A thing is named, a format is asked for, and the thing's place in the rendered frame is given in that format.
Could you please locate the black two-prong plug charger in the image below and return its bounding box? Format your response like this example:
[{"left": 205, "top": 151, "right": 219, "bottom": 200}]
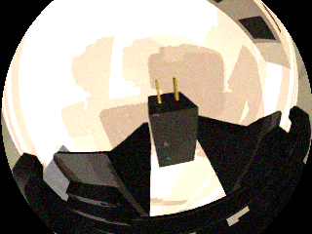
[{"left": 147, "top": 78, "right": 199, "bottom": 168}]

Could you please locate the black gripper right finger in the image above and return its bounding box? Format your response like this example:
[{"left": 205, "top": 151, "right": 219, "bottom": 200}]
[{"left": 198, "top": 110, "right": 282, "bottom": 195}]

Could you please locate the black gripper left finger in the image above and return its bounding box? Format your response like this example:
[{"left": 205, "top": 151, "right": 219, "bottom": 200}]
[{"left": 54, "top": 121, "right": 152, "bottom": 217}]

